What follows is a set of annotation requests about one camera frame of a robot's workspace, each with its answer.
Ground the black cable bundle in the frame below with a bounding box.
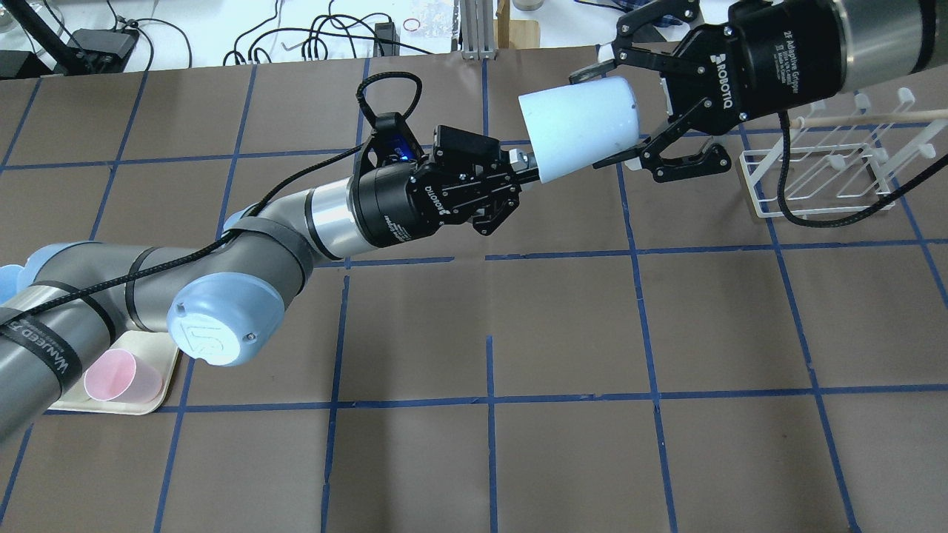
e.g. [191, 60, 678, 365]
[222, 0, 434, 67]

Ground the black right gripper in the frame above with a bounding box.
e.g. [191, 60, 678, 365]
[569, 0, 849, 184]

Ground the pink plastic cup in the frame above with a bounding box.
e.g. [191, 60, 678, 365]
[82, 349, 164, 404]

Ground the wooden mug tree stand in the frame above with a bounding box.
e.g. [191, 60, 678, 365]
[494, 1, 541, 50]

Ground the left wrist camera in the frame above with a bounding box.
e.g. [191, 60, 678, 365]
[355, 71, 424, 175]

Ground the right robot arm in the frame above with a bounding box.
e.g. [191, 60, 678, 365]
[570, 1, 947, 183]

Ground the white wire cup rack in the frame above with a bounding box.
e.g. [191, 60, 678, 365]
[739, 87, 946, 218]

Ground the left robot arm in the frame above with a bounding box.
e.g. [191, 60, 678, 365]
[1, 126, 539, 440]

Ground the aluminium frame post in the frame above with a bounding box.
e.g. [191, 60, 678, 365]
[456, 0, 497, 61]

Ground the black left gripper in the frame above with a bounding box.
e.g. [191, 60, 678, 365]
[351, 125, 541, 247]

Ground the light blue plastic cup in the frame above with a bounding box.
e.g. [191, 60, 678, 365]
[518, 77, 640, 184]

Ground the black power adapter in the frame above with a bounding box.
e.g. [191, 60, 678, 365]
[373, 21, 400, 57]

